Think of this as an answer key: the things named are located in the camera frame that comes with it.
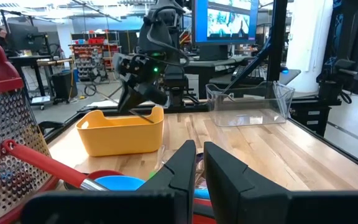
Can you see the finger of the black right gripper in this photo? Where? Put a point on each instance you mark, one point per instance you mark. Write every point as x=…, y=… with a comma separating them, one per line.
x=154, y=93
x=129, y=99

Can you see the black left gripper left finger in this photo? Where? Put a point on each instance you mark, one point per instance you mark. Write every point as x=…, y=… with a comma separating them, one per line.
x=179, y=174

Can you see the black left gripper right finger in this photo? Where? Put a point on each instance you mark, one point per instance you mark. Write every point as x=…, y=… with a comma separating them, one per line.
x=228, y=186

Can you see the iridescent metal utensil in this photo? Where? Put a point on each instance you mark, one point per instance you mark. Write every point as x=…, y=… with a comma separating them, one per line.
x=199, y=158

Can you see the blue silicone spoon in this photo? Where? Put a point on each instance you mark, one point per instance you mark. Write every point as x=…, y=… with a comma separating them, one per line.
x=120, y=183

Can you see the red slotted spatula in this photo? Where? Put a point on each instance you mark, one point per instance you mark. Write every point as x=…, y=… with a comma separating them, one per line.
x=42, y=163

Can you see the red metal box grater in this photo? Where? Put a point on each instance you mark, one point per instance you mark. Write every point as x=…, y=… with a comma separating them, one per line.
x=8, y=130

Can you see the black idle robot arm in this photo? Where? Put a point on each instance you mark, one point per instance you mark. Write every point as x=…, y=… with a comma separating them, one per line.
x=346, y=37

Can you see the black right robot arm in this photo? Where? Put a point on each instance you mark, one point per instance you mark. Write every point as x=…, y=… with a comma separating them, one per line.
x=160, y=31

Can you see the yellow plastic bin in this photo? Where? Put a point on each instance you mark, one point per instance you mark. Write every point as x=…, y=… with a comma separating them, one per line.
x=120, y=137

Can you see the red parts storage shelf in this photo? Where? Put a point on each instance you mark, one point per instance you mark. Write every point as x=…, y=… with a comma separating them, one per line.
x=89, y=59

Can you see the black office desk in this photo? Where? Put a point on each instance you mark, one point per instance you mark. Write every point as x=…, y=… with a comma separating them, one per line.
x=210, y=67
x=26, y=59

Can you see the black trash bin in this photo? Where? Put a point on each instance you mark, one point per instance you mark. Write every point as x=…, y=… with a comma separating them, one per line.
x=64, y=85

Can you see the black monitor stand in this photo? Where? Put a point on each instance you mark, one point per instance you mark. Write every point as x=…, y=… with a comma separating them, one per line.
x=213, y=52

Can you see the clear plastic bin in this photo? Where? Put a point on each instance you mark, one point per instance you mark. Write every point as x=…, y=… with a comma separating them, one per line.
x=247, y=118

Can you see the computer monitor blue screen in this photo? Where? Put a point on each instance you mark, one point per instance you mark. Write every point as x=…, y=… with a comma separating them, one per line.
x=225, y=21

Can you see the black keyboard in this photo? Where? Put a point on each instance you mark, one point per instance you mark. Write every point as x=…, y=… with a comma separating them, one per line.
x=250, y=74

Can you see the black drawer cabinet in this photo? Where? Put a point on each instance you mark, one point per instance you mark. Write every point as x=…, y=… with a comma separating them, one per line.
x=312, y=118

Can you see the dark computer monitor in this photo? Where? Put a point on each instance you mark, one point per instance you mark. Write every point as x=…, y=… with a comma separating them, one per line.
x=23, y=37

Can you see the computer mouse blue light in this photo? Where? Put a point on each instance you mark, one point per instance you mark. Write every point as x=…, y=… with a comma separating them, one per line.
x=284, y=70

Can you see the person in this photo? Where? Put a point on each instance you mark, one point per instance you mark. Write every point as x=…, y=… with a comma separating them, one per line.
x=0, y=39

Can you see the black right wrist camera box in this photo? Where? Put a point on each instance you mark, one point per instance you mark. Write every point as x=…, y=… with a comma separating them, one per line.
x=120, y=64

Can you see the black diagonal frame strut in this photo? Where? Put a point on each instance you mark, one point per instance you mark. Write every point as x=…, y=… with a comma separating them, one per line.
x=253, y=62

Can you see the black vertical frame post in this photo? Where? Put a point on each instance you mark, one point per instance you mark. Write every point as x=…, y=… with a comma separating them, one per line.
x=277, y=37

